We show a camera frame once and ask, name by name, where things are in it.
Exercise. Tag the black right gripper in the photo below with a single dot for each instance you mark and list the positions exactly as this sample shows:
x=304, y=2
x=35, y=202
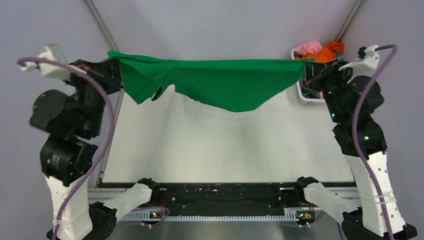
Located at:
x=316, y=72

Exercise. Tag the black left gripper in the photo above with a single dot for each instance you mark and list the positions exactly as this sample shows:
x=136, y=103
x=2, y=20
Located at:
x=108, y=71

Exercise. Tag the green t-shirt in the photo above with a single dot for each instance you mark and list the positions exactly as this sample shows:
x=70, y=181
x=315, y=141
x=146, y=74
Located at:
x=235, y=85

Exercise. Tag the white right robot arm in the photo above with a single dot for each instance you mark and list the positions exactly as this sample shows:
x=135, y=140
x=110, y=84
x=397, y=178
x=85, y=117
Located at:
x=351, y=97

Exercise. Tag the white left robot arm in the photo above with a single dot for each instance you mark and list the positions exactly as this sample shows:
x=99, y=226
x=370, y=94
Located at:
x=66, y=158

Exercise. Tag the orange t-shirt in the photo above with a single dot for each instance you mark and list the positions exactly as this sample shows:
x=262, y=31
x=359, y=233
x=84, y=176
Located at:
x=327, y=54

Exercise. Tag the white laundry basket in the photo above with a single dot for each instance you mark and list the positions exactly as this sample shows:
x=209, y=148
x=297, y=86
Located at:
x=305, y=95

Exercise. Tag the pink t-shirt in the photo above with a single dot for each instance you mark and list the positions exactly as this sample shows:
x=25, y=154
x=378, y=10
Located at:
x=311, y=47

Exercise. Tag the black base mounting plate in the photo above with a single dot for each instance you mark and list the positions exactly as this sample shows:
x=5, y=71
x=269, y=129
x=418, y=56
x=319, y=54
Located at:
x=232, y=209

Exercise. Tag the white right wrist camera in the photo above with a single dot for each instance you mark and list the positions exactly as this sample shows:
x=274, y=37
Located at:
x=367, y=66

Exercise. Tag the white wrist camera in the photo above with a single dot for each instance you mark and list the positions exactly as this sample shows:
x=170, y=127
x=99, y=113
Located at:
x=53, y=52
x=367, y=66

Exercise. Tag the aluminium frame rail right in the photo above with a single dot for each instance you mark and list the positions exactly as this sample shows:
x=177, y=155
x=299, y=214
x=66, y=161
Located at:
x=358, y=5

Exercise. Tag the aluminium frame rail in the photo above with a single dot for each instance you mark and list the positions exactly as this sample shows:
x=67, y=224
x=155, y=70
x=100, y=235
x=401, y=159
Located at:
x=95, y=180
x=358, y=5

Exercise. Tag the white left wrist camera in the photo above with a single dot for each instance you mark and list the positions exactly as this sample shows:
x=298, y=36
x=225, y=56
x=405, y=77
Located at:
x=53, y=52

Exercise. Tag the aluminium frame rail left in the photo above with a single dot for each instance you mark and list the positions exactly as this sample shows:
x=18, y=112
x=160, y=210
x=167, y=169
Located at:
x=95, y=180

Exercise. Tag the aluminium front rail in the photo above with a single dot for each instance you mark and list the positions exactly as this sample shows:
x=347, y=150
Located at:
x=284, y=197

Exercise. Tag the white slotted cable duct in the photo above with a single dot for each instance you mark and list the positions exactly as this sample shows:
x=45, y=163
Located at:
x=148, y=216

